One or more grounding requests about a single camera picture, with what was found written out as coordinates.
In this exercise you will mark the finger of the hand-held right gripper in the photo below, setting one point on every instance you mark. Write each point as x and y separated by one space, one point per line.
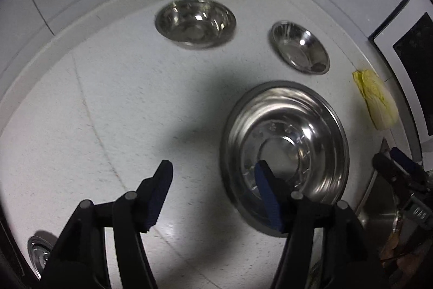
406 161
387 167

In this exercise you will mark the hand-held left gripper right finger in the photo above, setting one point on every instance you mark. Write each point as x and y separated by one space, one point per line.
270 201

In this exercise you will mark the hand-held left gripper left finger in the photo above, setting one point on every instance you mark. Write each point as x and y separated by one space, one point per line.
156 197

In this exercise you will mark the large stainless steel bowl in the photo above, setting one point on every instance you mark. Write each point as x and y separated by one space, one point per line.
304 126

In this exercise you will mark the stainless steel sink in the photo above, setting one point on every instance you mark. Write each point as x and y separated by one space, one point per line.
380 211

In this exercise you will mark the napa cabbage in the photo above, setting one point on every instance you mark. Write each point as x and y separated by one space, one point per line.
377 99

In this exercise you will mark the white appliance with black panel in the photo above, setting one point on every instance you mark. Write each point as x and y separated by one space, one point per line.
411 45

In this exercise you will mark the small stainless steel bowl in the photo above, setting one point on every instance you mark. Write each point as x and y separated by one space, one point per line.
38 255

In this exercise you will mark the small stainless steel plate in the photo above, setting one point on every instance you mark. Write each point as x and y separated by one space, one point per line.
300 47

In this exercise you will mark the medium stainless steel bowl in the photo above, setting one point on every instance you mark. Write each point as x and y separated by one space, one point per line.
195 23

